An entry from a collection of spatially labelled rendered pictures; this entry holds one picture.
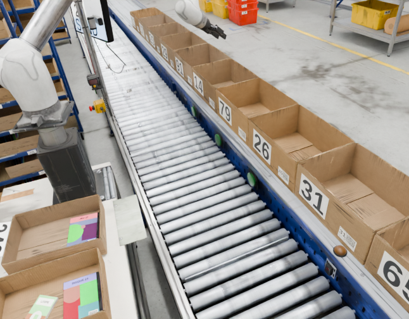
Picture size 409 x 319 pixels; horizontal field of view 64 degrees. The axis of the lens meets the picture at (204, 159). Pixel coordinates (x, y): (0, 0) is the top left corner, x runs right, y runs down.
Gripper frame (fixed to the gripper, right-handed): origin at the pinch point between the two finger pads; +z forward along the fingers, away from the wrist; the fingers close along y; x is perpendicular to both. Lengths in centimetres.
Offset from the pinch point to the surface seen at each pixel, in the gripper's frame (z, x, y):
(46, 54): -14, -32, -177
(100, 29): -45, -17, -59
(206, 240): -54, -107, 62
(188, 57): 23.3, -10.5, -41.4
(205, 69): 5.6, -21.8, -8.3
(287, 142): -12, -56, 69
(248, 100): 4.5, -36.8, 30.8
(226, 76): 21.5, -21.2, -1.1
